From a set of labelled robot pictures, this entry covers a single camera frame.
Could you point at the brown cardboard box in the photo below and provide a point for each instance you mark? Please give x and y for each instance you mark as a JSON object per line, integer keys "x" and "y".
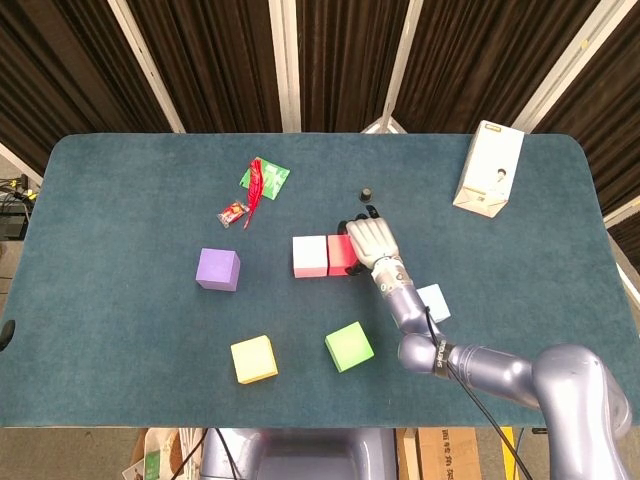
{"x": 445, "y": 455}

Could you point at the white frame post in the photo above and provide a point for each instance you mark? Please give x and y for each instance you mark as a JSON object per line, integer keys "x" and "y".
{"x": 625, "y": 212}
{"x": 402, "y": 65}
{"x": 145, "y": 65}
{"x": 567, "y": 65}
{"x": 285, "y": 65}
{"x": 15, "y": 162}

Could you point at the wooden plank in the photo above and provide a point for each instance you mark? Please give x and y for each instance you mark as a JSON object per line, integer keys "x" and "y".
{"x": 407, "y": 455}

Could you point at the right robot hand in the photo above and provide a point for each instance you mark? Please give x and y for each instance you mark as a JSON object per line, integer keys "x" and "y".
{"x": 372, "y": 240}

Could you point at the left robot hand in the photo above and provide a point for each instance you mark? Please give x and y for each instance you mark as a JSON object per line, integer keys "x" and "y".
{"x": 7, "y": 335}

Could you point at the green foam cube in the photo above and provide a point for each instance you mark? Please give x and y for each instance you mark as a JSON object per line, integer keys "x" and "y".
{"x": 347, "y": 345}

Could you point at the grey robot torso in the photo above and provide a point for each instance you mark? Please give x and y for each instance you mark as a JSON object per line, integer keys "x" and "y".
{"x": 310, "y": 455}

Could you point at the purple foam cube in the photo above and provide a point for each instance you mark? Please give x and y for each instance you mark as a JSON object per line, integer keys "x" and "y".
{"x": 215, "y": 267}

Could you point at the red feather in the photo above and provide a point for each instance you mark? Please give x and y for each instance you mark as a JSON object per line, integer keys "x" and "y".
{"x": 256, "y": 185}

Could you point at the teal felt table cover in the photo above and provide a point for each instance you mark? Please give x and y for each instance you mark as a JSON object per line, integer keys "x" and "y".
{"x": 125, "y": 325}

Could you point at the white green paper bag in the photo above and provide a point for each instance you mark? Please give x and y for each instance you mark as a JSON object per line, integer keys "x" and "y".
{"x": 152, "y": 460}

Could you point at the green paper packet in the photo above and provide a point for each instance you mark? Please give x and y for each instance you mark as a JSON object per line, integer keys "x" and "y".
{"x": 276, "y": 180}

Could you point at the pink foam cube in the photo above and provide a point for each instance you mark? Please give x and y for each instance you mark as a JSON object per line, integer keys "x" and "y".
{"x": 309, "y": 252}

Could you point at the yellow foam cube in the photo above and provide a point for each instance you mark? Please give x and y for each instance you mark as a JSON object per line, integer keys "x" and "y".
{"x": 252, "y": 357}

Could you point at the black bottle cap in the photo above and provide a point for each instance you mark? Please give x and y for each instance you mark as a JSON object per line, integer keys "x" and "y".
{"x": 366, "y": 195}

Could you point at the metal stand foot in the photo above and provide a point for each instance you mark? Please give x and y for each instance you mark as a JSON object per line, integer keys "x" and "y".
{"x": 382, "y": 127}

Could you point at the light blue foam cube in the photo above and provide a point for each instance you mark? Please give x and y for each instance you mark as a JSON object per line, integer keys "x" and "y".
{"x": 437, "y": 302}

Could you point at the dark brown curtain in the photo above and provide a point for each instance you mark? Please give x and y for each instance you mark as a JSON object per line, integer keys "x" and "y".
{"x": 220, "y": 60}

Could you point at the red candy wrapper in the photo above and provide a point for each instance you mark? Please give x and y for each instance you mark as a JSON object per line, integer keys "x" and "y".
{"x": 231, "y": 214}

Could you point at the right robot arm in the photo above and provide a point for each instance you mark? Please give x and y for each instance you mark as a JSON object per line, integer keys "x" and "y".
{"x": 410, "y": 305}

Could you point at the white carton box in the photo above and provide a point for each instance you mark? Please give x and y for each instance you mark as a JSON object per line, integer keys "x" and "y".
{"x": 490, "y": 165}

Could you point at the red foam cube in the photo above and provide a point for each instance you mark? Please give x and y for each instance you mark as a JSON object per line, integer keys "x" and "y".
{"x": 340, "y": 252}

